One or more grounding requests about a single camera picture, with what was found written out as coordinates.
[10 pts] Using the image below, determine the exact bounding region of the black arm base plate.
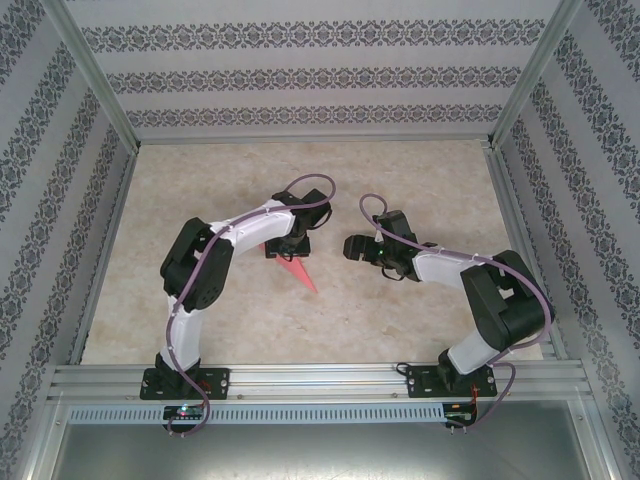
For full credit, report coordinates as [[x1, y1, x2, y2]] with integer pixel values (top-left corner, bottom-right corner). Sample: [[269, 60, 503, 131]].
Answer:
[[407, 364, 499, 400], [139, 367, 234, 401]]

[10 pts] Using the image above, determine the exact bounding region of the pink paper sheet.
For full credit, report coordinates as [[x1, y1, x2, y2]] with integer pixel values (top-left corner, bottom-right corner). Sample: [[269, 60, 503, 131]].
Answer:
[[262, 244, 319, 294]]

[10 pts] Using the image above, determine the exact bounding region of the aluminium cross rail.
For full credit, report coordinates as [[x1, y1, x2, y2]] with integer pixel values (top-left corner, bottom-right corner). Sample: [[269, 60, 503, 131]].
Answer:
[[134, 133, 496, 147]]

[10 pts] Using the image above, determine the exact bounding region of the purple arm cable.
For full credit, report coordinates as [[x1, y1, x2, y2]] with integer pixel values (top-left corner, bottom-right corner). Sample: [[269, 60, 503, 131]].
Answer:
[[359, 193, 556, 434], [164, 173, 336, 439]]

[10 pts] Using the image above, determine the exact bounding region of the aluminium frame post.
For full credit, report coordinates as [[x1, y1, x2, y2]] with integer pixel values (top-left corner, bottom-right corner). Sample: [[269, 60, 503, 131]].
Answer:
[[42, 0, 142, 151], [487, 0, 586, 149]]

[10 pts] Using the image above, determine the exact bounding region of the aluminium mounting rail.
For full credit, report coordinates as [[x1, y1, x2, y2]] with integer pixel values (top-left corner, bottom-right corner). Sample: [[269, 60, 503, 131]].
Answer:
[[47, 362, 597, 403]]

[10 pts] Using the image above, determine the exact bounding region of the grey slotted cable duct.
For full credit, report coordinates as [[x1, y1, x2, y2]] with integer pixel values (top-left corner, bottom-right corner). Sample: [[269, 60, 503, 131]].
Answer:
[[67, 402, 449, 425]]

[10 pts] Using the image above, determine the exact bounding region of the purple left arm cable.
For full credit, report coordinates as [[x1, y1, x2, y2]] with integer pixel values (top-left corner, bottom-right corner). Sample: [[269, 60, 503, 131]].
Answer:
[[164, 173, 336, 439]]

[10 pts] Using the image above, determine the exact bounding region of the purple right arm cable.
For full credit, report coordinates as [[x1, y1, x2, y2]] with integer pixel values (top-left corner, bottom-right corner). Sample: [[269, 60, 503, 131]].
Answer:
[[359, 193, 556, 434]]

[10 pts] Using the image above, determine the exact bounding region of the grey sheet metal panel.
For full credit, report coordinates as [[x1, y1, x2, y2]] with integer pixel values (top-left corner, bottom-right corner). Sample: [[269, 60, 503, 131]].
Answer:
[[27, 422, 616, 480]]

